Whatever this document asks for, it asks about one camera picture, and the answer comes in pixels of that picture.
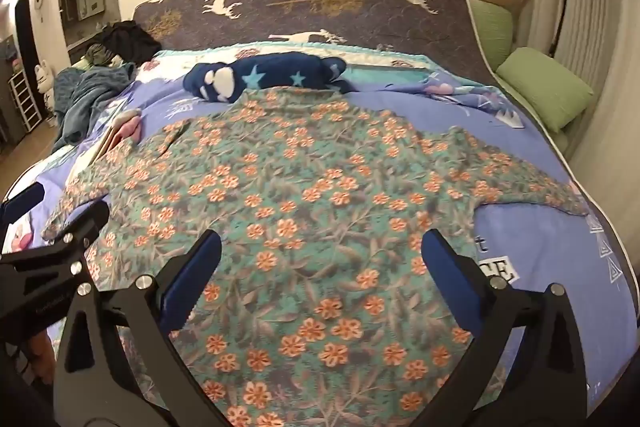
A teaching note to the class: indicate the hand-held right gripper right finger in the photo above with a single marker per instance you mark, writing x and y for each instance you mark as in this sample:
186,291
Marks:
450,282

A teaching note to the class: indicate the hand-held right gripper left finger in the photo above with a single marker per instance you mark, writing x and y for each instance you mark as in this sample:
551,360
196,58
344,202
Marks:
192,277

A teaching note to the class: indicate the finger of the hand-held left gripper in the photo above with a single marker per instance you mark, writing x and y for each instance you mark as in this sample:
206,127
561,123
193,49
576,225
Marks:
22,203
75,232

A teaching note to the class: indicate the floral print garment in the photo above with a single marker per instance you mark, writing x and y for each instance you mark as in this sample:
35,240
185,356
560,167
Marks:
310,217

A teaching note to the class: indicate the dark clothes pile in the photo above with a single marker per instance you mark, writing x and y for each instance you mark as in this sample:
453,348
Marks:
130,42

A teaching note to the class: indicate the person's left hand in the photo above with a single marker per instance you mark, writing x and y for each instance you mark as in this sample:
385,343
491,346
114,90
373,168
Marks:
42,354

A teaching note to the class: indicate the folded cream cloth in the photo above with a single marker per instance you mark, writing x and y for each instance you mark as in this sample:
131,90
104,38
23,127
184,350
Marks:
107,142

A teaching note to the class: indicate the purple printed bed sheet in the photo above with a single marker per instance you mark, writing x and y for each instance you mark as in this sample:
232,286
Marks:
540,247

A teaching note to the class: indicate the white shelf rack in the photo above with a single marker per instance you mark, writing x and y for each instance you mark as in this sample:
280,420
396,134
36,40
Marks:
25,102

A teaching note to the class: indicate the folded pink cloth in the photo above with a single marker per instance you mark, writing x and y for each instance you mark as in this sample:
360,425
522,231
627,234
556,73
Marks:
131,127

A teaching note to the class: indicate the white cat plush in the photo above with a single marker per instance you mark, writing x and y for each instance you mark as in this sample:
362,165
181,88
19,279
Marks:
44,79

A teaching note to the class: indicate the teal fleece blanket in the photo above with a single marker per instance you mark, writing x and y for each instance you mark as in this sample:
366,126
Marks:
85,92

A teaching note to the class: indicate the camouflage green garment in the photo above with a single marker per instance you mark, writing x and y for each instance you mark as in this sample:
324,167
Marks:
100,54

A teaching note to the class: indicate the navy star print blanket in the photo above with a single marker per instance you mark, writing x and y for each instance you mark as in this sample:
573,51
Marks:
260,74

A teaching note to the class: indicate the large green pillow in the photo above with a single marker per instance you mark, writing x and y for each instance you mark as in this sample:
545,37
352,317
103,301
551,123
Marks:
545,87

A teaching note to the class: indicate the small green pillow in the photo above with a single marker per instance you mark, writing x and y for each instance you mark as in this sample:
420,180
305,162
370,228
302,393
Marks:
492,32

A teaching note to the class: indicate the white pleated curtain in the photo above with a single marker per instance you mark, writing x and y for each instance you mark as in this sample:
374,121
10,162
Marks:
600,32

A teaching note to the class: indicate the dark deer-print headboard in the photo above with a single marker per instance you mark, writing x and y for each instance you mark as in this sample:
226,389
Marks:
325,7

